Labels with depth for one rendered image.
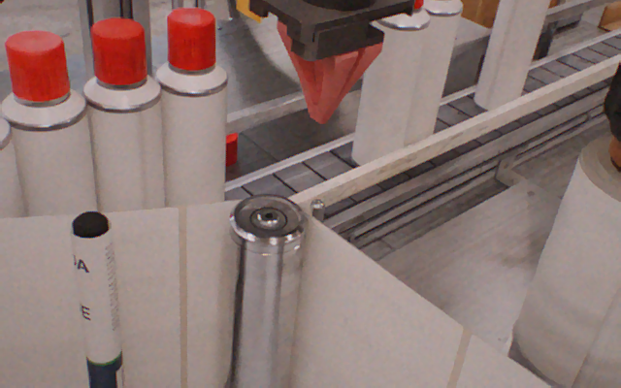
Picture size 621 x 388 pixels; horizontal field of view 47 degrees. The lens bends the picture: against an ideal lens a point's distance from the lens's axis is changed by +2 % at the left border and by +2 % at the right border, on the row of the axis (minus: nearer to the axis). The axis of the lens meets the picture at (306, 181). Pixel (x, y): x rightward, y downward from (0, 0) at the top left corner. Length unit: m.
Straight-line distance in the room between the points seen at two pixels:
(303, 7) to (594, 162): 0.20
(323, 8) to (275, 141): 0.39
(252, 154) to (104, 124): 0.35
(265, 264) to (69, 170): 0.19
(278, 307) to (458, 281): 0.28
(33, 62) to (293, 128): 0.47
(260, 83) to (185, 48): 0.48
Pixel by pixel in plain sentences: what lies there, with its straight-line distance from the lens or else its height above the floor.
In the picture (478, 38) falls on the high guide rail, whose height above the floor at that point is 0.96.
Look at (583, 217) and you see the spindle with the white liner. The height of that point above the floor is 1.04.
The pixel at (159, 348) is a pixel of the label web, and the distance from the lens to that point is 0.42.
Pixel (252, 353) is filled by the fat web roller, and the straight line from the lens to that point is 0.38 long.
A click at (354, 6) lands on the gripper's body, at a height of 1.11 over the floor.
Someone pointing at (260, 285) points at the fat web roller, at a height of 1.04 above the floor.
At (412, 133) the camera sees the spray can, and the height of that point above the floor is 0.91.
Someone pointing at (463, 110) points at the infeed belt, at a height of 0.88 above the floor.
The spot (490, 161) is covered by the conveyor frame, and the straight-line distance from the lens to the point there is 0.81.
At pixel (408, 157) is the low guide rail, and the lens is 0.69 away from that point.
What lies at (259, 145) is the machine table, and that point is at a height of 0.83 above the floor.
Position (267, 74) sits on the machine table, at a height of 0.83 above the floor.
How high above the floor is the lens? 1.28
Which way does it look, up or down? 35 degrees down
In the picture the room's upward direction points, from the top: 6 degrees clockwise
